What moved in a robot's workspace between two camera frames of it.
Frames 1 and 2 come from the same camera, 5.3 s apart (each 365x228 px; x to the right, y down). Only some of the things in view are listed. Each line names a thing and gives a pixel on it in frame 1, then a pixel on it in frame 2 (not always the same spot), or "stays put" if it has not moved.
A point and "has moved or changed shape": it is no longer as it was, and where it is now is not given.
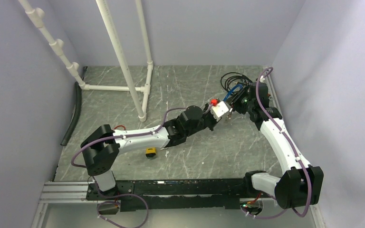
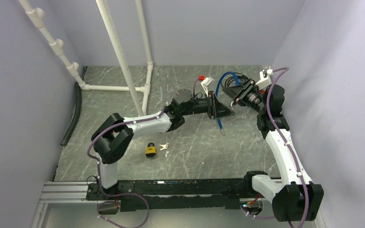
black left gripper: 214,122 → 219,111
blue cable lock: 231,90 has moved or changed shape
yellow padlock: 150,152 stays put
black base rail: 173,194 stays put
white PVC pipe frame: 139,94 stays put
